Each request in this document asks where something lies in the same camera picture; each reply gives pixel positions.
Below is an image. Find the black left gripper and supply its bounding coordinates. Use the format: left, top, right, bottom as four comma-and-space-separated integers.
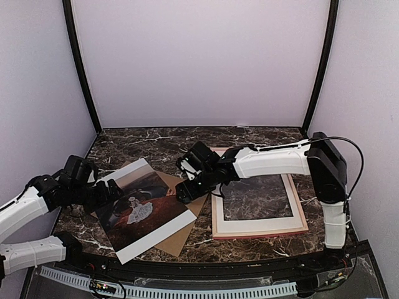
70, 179, 123, 214

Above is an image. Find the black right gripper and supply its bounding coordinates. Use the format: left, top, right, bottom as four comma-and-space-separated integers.
175, 168, 218, 204

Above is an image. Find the dark painting photo print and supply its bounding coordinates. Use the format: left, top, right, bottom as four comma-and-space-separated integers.
93, 157, 198, 265

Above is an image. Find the light wooden picture frame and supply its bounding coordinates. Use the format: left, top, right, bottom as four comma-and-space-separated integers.
211, 147, 309, 239

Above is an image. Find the white photo mat board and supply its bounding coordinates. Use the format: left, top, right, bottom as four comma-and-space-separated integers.
211, 174, 309, 239

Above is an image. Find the clear acrylic sheet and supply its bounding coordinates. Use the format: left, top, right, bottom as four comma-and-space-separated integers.
222, 175, 293, 221

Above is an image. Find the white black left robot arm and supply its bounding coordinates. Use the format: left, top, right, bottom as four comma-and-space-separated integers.
1, 155, 123, 278

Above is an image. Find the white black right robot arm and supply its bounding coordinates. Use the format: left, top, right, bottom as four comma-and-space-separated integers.
175, 131, 355, 270

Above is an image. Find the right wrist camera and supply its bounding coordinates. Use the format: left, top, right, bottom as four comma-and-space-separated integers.
176, 152, 201, 181

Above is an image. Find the white slotted cable duct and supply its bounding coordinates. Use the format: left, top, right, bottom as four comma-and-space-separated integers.
40, 266, 297, 298

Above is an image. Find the black front table rail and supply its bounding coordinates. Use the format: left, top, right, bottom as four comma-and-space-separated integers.
54, 252, 351, 282

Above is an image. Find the left black corner post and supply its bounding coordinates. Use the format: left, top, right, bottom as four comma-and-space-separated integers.
62, 0, 102, 135

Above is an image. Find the black corner post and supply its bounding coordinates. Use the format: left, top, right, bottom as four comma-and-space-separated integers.
300, 0, 339, 136
62, 0, 102, 135

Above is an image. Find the right black corner post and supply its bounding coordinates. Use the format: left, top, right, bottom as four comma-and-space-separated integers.
300, 0, 339, 136

